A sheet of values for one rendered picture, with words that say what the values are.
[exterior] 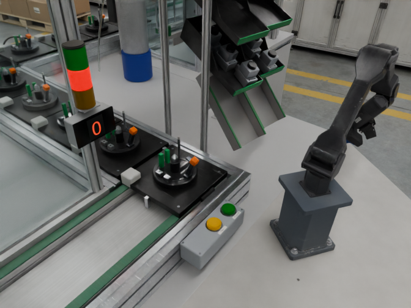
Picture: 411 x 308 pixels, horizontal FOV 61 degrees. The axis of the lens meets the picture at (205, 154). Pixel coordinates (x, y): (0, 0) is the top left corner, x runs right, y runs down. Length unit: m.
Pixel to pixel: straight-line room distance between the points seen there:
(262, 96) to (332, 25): 3.54
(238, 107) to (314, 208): 0.49
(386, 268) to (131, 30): 1.47
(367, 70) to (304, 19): 3.98
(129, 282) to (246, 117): 0.69
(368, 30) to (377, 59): 3.86
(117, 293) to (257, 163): 0.74
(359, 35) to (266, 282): 4.12
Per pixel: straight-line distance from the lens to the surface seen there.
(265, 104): 1.38
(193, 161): 1.01
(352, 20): 4.82
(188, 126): 1.56
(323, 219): 1.00
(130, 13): 1.84
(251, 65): 1.12
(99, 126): 0.95
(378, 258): 1.17
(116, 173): 1.15
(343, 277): 1.08
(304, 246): 1.06
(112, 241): 1.03
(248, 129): 1.26
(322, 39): 4.94
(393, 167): 3.11
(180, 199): 1.04
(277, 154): 1.42
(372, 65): 0.97
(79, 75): 0.87
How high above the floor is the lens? 1.70
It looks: 37 degrees down
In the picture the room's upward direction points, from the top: 2 degrees clockwise
